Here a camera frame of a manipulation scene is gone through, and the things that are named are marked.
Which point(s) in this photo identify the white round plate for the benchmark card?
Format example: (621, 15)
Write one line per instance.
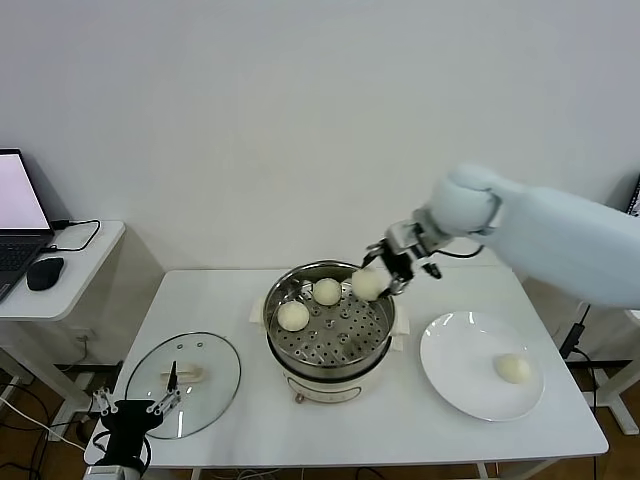
(465, 350)

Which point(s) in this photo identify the black computer mouse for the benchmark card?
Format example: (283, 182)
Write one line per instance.
(45, 272)

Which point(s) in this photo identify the cream electric cooker base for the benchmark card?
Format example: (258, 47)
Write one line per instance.
(325, 387)

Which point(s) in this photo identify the white steamed baozi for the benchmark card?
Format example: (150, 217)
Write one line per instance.
(367, 285)
(512, 369)
(293, 316)
(326, 291)

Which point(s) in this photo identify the white side table with sticker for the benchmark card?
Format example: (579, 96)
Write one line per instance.
(615, 400)

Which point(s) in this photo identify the laptop with blank pink screen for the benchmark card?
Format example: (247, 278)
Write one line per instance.
(15, 200)

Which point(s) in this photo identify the stainless steel steamer basket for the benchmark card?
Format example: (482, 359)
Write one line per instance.
(370, 325)

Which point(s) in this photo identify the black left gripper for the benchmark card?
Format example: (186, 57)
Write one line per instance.
(127, 425)

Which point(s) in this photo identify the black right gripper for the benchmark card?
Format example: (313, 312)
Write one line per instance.
(400, 265)

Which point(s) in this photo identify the white side table with mouse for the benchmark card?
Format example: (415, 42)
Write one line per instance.
(75, 295)

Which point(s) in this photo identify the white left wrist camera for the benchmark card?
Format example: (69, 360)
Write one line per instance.
(112, 472)

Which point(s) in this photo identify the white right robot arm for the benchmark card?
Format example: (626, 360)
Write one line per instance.
(550, 225)

